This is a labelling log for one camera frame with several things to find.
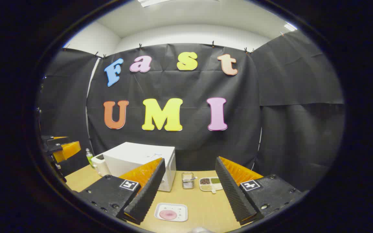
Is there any white toaster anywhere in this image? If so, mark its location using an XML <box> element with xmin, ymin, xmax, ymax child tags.
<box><xmin>91</xmin><ymin>154</ymin><xmax>111</xmax><ymax>177</ymax></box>

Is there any green drink bottle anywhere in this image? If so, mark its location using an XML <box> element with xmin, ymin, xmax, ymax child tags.
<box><xmin>86</xmin><ymin>148</ymin><xmax>95</xmax><ymax>168</ymax></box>

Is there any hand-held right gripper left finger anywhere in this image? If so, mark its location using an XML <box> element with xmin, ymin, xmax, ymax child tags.
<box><xmin>73</xmin><ymin>158</ymin><xmax>166</xmax><ymax>225</ymax></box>

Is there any white microwave oven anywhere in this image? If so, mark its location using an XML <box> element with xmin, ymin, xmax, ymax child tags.
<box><xmin>103</xmin><ymin>142</ymin><xmax>176</xmax><ymax>192</ymax></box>

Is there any pink round food slice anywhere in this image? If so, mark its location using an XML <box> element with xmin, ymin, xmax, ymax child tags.
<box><xmin>159</xmin><ymin>210</ymin><xmax>177</xmax><ymax>220</ymax></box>

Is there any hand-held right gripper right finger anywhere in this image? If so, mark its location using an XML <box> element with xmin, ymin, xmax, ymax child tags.
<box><xmin>215</xmin><ymin>156</ymin><xmax>303</xmax><ymax>226</ymax></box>

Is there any white divided grain dish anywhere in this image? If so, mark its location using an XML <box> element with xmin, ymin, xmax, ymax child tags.
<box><xmin>199</xmin><ymin>177</ymin><xmax>223</xmax><ymax>194</ymax></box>

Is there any metal wire basket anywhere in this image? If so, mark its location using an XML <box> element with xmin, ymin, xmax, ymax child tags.
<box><xmin>182</xmin><ymin>172</ymin><xmax>196</xmax><ymax>189</ymax></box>

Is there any black backdrop cloth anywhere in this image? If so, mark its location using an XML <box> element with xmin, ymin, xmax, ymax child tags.
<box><xmin>36</xmin><ymin>31</ymin><xmax>345</xmax><ymax>191</ymax></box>

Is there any white square plate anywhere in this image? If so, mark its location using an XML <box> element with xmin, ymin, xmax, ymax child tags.
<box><xmin>154</xmin><ymin>203</ymin><xmax>188</xmax><ymax>222</ymax></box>

